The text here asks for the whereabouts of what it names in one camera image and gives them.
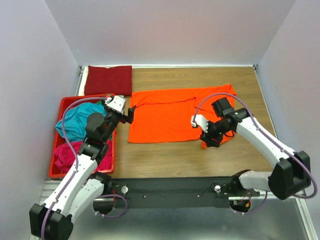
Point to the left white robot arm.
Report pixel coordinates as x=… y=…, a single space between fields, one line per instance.
x=54 y=219

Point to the front aluminium extrusion rail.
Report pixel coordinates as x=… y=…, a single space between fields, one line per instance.
x=49 y=187

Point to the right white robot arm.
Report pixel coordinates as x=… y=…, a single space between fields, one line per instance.
x=291 y=169

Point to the folded dark red t-shirt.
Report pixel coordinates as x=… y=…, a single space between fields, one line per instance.
x=113 y=80

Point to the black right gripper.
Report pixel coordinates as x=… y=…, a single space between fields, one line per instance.
x=206 y=137

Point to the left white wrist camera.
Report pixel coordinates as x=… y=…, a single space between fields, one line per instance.
x=116 y=103

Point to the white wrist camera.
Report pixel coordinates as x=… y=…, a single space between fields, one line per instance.
x=116 y=103
x=199 y=121

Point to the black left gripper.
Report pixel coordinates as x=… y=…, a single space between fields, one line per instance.
x=129 y=118

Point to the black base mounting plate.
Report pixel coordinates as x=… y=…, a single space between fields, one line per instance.
x=172 y=193

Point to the teal blue t-shirt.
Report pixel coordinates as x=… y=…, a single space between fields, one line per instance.
x=75 y=120

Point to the orange t-shirt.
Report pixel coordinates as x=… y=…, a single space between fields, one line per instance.
x=164 y=116

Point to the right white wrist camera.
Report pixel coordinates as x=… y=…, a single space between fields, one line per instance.
x=199 y=121

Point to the magenta pink t-shirt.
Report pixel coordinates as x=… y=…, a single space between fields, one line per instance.
x=63 y=159

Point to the grey aluminium frame rail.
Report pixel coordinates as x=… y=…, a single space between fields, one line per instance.
x=81 y=70

